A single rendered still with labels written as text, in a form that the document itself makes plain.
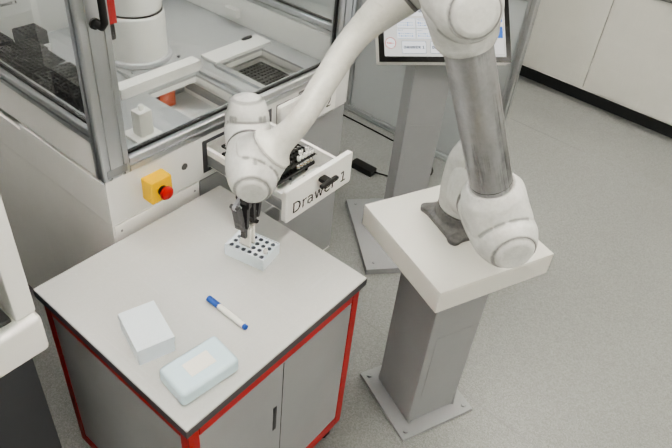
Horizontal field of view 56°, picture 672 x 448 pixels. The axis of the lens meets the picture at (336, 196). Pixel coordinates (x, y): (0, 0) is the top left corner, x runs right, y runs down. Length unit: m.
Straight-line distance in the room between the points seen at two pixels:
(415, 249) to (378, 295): 1.04
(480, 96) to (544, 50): 3.28
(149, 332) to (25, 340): 0.25
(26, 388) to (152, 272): 0.39
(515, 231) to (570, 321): 1.43
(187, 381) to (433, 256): 0.71
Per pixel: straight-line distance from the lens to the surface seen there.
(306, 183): 1.75
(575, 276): 3.12
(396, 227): 1.77
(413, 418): 2.35
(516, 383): 2.59
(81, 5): 1.52
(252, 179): 1.29
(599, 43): 4.42
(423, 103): 2.62
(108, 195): 1.76
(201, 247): 1.78
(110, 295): 1.69
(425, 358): 2.07
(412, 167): 2.79
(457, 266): 1.69
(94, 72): 1.58
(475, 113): 1.34
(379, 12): 1.37
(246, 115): 1.43
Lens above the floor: 1.96
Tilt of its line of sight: 38 degrees down
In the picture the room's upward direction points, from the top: 6 degrees clockwise
